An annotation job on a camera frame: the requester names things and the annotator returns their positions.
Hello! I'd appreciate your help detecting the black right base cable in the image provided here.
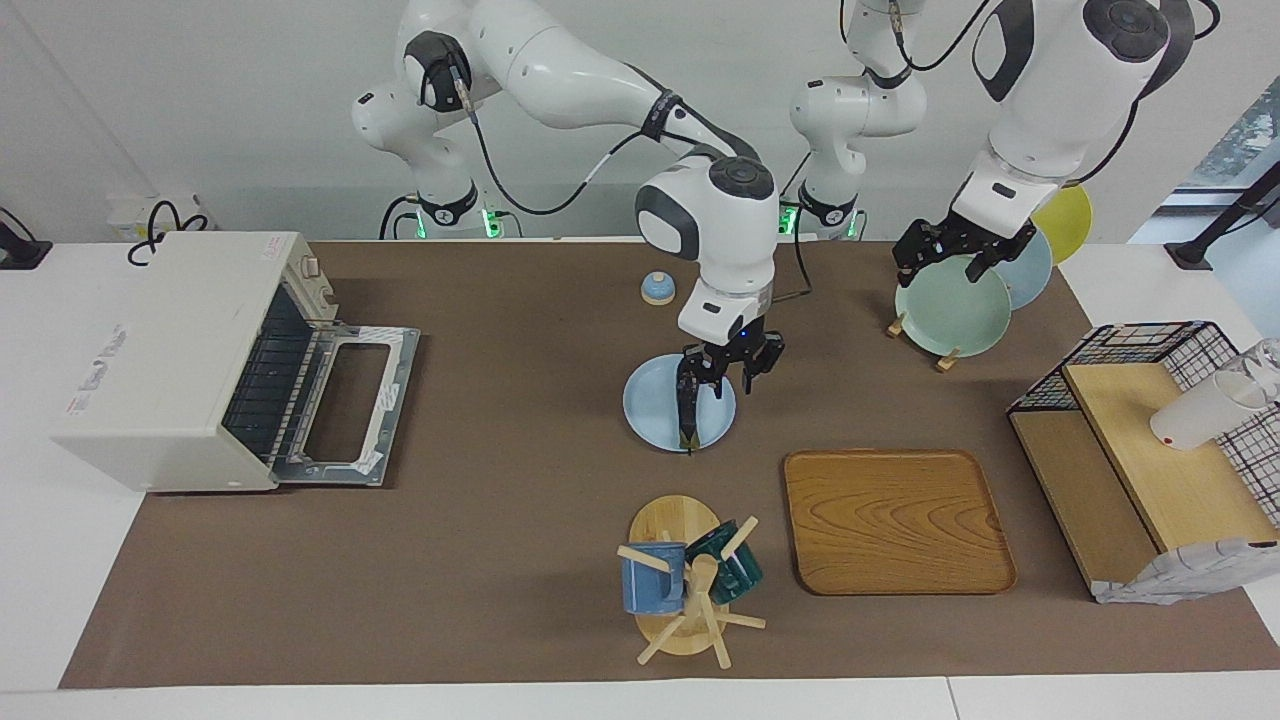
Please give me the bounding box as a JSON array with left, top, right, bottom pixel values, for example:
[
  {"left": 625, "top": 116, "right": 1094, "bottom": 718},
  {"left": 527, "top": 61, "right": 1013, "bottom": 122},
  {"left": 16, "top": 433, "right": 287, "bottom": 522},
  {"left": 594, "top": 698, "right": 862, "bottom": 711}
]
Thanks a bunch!
[{"left": 378, "top": 195, "right": 426, "bottom": 241}]

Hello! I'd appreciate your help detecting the dark green mug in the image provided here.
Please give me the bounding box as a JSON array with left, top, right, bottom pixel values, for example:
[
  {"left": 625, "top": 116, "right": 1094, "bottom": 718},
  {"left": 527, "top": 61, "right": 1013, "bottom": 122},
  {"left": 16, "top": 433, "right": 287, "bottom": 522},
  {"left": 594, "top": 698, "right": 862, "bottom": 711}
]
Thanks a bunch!
[{"left": 686, "top": 520, "right": 764, "bottom": 605}]

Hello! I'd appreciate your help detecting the white cup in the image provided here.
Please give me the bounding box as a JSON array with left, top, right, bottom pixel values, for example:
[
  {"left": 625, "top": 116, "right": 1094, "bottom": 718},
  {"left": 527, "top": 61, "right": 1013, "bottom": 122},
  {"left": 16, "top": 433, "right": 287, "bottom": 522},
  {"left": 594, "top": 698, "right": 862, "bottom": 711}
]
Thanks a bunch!
[{"left": 1149, "top": 370, "right": 1269, "bottom": 451}]

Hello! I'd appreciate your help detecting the wooden plate rack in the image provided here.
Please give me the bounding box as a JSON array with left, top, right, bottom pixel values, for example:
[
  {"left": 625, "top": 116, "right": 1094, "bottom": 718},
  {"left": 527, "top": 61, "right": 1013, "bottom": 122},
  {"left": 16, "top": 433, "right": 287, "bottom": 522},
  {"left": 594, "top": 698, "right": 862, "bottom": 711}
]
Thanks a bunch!
[{"left": 886, "top": 312, "right": 963, "bottom": 373}]

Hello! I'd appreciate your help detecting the white toaster oven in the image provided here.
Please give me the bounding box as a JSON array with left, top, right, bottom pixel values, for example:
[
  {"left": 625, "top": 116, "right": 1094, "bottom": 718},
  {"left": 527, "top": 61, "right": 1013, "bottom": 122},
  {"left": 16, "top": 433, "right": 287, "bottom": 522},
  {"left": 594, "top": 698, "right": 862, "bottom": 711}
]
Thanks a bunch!
[{"left": 52, "top": 232, "right": 341, "bottom": 493}]

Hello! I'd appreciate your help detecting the wooden mug tree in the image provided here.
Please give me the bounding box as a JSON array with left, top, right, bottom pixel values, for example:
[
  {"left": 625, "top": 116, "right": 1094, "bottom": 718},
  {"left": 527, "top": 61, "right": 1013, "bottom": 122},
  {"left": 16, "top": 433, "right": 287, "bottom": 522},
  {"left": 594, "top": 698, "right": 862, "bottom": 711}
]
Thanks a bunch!
[{"left": 616, "top": 494, "right": 768, "bottom": 669}]

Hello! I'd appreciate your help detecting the black wire basket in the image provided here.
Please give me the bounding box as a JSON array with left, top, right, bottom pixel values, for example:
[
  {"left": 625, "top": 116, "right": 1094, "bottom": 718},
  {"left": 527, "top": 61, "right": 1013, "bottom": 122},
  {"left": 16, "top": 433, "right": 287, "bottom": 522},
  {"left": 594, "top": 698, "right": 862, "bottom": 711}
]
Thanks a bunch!
[{"left": 1007, "top": 321, "right": 1280, "bottom": 526}]

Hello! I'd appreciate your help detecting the blue mug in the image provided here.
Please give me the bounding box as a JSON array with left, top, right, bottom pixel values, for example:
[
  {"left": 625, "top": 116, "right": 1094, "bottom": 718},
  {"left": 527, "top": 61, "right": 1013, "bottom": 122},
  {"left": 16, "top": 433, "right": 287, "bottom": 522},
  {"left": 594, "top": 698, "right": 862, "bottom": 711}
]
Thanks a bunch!
[{"left": 620, "top": 541, "right": 689, "bottom": 615}]

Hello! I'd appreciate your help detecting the yellow racked plate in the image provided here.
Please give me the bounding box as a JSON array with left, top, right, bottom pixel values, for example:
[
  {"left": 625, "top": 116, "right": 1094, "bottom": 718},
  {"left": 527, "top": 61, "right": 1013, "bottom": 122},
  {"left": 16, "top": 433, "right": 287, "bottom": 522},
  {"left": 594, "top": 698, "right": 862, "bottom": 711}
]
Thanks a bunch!
[{"left": 1030, "top": 183, "right": 1094, "bottom": 266}]

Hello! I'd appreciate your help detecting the black left base cable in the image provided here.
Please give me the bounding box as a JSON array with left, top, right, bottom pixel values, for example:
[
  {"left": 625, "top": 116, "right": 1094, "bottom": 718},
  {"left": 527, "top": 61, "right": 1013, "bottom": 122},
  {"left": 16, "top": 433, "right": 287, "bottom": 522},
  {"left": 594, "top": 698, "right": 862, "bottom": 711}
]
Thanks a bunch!
[{"left": 780, "top": 150, "right": 813, "bottom": 236}]

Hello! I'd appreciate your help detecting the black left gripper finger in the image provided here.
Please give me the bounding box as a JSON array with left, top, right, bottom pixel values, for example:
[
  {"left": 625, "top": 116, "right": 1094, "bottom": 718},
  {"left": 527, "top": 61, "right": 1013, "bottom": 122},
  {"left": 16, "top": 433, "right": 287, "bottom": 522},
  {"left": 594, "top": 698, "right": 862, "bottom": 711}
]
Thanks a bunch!
[
  {"left": 892, "top": 222, "right": 937, "bottom": 289},
  {"left": 965, "top": 238, "right": 1039, "bottom": 283}
]

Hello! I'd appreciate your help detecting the light blue racked plate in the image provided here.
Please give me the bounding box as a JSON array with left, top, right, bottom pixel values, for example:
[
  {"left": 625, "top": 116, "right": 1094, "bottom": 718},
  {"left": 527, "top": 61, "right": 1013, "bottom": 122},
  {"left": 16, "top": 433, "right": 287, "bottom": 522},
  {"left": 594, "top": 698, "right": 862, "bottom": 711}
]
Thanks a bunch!
[{"left": 990, "top": 228, "right": 1054, "bottom": 311}]

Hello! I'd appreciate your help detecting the clear glass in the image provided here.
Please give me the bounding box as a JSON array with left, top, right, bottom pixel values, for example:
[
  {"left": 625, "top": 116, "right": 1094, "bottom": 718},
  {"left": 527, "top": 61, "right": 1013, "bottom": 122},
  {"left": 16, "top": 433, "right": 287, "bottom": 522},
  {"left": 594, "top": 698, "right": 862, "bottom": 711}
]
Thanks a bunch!
[{"left": 1240, "top": 338, "right": 1280, "bottom": 401}]

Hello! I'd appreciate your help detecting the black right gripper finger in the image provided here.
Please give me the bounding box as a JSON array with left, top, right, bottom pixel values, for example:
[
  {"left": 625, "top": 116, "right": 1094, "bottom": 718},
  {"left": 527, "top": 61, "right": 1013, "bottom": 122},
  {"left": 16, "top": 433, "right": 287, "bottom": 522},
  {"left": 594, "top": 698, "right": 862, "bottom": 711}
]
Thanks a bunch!
[
  {"left": 744, "top": 333, "right": 786, "bottom": 393},
  {"left": 680, "top": 348, "right": 719, "bottom": 403}
]

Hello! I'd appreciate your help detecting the grey marbled cloth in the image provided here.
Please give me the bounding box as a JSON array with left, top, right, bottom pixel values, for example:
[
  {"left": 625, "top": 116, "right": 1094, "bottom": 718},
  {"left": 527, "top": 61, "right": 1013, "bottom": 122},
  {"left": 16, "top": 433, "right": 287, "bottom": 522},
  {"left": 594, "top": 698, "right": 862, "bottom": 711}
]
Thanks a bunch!
[{"left": 1093, "top": 538, "right": 1280, "bottom": 606}]

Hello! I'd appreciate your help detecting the pale green racked plate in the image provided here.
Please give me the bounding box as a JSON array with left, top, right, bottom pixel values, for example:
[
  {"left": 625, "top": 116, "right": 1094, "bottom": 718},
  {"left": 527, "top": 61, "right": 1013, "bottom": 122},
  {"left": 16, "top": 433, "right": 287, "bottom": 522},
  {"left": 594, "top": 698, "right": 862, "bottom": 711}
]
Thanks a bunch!
[{"left": 894, "top": 254, "right": 1013, "bottom": 359}]

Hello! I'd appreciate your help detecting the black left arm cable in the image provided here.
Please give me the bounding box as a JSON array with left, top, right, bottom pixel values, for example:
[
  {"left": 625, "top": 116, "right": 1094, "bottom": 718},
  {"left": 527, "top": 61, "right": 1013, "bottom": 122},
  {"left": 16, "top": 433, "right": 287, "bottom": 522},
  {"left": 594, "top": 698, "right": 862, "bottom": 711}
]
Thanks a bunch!
[{"left": 895, "top": 0, "right": 1001, "bottom": 73}]

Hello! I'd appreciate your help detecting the wooden serving tray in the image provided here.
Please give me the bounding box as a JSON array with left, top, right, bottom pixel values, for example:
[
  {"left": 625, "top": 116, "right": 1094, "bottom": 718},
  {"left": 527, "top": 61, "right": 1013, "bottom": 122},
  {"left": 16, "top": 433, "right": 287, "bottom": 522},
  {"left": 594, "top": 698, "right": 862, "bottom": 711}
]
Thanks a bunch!
[{"left": 783, "top": 449, "right": 1018, "bottom": 597}]

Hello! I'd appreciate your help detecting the black base cable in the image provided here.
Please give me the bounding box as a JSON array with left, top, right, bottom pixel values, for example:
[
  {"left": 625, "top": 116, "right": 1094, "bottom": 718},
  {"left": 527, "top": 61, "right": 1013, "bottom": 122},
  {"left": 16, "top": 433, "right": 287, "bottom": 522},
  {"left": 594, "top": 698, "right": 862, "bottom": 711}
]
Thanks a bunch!
[
  {"left": 378, "top": 195, "right": 426, "bottom": 241},
  {"left": 780, "top": 150, "right": 813, "bottom": 236}
]

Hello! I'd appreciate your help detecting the glass oven door with handle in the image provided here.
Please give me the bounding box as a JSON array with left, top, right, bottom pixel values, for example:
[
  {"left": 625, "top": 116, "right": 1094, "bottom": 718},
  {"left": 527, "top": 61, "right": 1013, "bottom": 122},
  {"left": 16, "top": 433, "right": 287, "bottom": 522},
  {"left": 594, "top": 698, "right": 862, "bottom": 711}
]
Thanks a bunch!
[{"left": 275, "top": 322, "right": 421, "bottom": 489}]

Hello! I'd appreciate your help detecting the black clamp base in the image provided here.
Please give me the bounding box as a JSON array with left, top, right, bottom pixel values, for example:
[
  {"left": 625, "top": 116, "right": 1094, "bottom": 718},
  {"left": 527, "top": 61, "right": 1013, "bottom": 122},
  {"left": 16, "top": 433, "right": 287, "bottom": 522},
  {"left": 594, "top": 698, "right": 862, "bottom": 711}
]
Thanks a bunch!
[{"left": 0, "top": 207, "right": 53, "bottom": 271}]

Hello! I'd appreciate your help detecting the wooden shelf unit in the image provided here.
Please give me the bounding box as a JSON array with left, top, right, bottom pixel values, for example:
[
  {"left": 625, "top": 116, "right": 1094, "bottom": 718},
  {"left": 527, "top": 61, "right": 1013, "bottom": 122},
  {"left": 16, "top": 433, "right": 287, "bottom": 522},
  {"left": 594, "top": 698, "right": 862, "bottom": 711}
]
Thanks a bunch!
[{"left": 1008, "top": 362, "right": 1280, "bottom": 601}]

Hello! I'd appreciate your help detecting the brown table mat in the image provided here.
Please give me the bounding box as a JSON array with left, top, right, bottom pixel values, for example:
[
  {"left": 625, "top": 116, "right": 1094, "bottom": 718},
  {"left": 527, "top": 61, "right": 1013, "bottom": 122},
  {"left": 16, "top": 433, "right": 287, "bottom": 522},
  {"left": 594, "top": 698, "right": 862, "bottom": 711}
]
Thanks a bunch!
[{"left": 58, "top": 240, "right": 1280, "bottom": 689}]

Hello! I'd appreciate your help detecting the white wall box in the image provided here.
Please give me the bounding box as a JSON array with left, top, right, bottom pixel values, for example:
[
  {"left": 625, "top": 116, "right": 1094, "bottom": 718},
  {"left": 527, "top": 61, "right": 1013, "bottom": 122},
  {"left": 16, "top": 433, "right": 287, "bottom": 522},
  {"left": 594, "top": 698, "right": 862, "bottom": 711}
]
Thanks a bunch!
[{"left": 108, "top": 193, "right": 196, "bottom": 241}]

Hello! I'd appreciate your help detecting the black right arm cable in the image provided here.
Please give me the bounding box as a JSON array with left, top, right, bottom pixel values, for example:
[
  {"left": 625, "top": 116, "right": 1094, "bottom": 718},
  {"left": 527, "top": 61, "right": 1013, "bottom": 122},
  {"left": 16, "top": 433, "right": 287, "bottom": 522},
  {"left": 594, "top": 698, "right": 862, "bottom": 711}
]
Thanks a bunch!
[{"left": 450, "top": 55, "right": 813, "bottom": 301}]

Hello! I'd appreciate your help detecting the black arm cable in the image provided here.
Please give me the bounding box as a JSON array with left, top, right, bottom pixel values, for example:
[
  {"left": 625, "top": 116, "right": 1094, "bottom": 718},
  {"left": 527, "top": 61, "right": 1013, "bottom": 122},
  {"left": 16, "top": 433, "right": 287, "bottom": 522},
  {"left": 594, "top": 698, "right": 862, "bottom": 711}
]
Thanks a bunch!
[
  {"left": 450, "top": 55, "right": 813, "bottom": 301},
  {"left": 895, "top": 0, "right": 1001, "bottom": 73}
]

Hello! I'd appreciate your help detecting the black looped cable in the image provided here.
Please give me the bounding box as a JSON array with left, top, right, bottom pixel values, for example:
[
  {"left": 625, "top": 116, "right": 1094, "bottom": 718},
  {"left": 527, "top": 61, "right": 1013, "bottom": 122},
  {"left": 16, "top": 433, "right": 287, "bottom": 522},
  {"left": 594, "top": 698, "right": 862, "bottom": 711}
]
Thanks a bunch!
[{"left": 127, "top": 200, "right": 213, "bottom": 266}]

